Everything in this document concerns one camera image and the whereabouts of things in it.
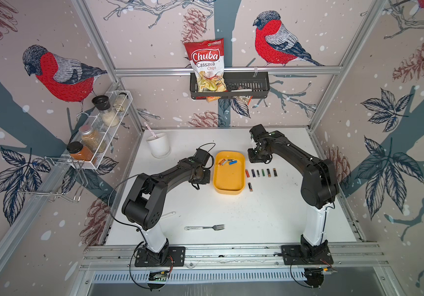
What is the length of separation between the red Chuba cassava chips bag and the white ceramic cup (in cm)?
34

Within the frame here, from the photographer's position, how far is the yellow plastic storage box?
916 mm

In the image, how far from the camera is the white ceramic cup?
3.21 feet

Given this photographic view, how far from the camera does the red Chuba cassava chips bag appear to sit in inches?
32.6
